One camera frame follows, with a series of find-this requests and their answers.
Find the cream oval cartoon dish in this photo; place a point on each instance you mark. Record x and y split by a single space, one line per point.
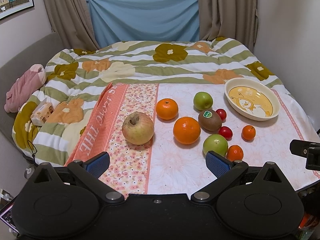
252 99

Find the pink floral tablecloth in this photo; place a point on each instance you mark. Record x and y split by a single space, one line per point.
163 165

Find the green apple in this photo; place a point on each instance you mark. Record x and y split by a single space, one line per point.
216 143
202 101

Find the large yellow-red apple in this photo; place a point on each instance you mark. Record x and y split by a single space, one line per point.
138 128

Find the beige curtain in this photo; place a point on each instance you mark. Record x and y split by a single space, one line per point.
237 19
72 21

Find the beige curtain right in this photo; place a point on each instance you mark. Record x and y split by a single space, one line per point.
237 19

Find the brown kiwi with sticker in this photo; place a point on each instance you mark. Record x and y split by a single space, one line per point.
210 120

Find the beige curtain left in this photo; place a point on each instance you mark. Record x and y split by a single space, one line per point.
72 21

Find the orange with stem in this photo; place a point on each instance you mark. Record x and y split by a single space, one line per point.
167 109

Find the striped floral quilt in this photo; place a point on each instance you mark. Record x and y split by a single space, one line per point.
77 77

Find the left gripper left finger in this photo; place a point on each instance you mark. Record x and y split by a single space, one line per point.
88 173

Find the blue cloth over window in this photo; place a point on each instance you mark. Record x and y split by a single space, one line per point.
144 20

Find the grey bed headboard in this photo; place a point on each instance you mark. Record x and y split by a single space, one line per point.
39 52

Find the red cherry tomato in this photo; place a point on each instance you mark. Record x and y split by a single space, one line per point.
226 132
222 114

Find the tissue pack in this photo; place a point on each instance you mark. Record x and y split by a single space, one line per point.
41 113

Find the large orange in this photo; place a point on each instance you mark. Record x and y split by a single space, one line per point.
186 130

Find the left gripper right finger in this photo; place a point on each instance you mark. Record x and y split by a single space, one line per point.
226 172

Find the pink plush pillow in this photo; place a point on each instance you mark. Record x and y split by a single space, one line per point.
32 80

